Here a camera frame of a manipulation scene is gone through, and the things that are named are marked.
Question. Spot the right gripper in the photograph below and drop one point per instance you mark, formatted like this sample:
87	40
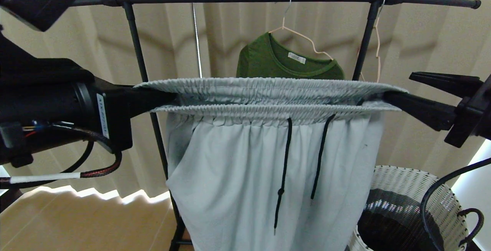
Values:
472	117

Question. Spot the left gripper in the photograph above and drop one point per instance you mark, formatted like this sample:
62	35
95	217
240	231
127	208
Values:
111	113

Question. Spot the white laundry basket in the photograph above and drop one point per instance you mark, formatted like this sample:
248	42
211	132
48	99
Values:
402	182

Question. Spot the green sleeveless shirt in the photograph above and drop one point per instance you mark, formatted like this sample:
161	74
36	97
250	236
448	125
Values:
261	63

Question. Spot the beige curtain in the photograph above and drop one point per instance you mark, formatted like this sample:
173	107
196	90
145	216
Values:
422	40

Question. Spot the pink clothes hanger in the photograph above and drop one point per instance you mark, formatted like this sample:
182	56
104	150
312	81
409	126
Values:
378	44
303	38

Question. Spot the pale grey shorts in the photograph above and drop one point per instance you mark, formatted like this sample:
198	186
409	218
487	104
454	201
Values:
238	174

